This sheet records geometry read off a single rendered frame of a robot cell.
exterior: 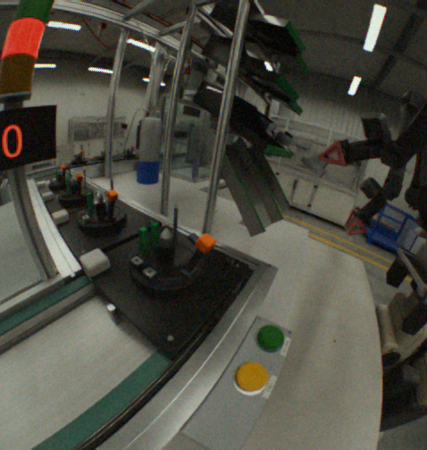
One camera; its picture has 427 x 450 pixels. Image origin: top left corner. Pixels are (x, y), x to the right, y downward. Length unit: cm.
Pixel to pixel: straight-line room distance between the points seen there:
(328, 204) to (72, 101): 1162
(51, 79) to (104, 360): 1110
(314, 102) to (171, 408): 931
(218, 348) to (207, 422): 11
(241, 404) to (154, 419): 10
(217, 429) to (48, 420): 22
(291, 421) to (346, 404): 13
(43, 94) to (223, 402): 1101
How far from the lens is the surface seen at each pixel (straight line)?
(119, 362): 31
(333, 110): 916
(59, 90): 1108
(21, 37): 30
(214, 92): 51
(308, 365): 43
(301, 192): 431
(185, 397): 24
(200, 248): 24
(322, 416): 42
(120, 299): 30
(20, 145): 27
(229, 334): 28
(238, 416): 25
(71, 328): 36
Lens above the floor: 120
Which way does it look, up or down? 27 degrees down
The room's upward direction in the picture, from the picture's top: 10 degrees clockwise
